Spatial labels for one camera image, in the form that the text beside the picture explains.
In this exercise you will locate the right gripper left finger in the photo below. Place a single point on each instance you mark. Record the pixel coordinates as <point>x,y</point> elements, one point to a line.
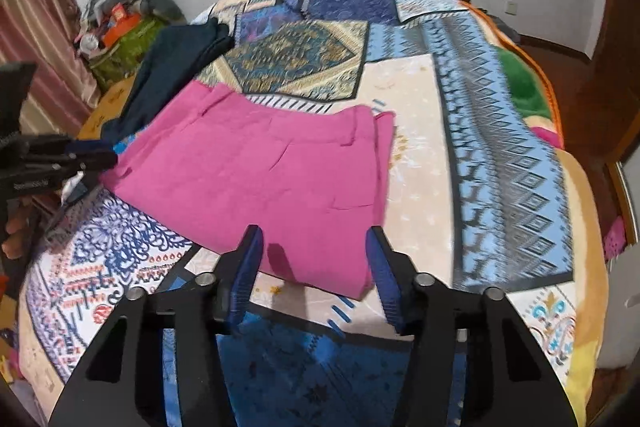
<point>120,379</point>

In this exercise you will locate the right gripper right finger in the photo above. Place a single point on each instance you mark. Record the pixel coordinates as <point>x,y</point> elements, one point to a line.
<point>472,358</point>

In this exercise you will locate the pink pants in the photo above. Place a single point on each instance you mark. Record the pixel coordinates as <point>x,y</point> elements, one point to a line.
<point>212,163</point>

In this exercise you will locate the green patterned bag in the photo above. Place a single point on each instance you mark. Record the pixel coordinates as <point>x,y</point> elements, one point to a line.
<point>124,57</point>

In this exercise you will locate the striped brown curtain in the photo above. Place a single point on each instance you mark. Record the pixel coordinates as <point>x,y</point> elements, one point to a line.
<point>63,93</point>

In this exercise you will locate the beige orange blanket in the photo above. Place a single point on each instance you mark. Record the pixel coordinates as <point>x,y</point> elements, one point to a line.
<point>585,256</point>

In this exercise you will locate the orange box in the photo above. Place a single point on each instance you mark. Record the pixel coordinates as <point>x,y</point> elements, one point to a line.
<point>121,22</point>

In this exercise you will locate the dark navy folded garment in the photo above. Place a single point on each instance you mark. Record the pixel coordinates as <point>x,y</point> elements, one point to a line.
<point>176,56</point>

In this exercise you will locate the blue patchwork bedspread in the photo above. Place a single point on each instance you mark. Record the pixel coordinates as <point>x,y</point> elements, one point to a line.
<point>473,195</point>

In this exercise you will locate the grey garment on pile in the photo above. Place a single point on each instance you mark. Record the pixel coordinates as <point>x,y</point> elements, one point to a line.
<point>96,11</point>

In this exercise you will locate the green blanket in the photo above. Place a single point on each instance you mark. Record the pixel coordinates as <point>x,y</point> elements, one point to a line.
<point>524,87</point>

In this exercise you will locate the brown wooden door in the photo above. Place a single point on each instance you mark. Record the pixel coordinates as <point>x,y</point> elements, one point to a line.
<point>607,104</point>

